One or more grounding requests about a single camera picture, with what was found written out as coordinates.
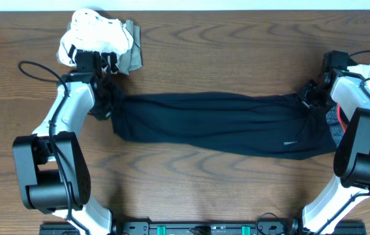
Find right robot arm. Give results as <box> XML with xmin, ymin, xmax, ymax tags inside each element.
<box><xmin>284</xmin><ymin>50</ymin><xmax>370</xmax><ymax>234</ymax></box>

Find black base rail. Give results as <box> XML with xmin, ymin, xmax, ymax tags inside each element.
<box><xmin>39</xmin><ymin>218</ymin><xmax>367</xmax><ymax>235</ymax></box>

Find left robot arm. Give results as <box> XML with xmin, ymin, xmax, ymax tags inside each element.
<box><xmin>12</xmin><ymin>50</ymin><xmax>118</xmax><ymax>234</ymax></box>

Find white shirt with black print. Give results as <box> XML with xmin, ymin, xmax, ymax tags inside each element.
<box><xmin>56</xmin><ymin>8</ymin><xmax>134</xmax><ymax>74</ymax></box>

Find black pants with red waistband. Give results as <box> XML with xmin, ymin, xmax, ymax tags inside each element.
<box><xmin>112</xmin><ymin>92</ymin><xmax>345</xmax><ymax>160</ymax></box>

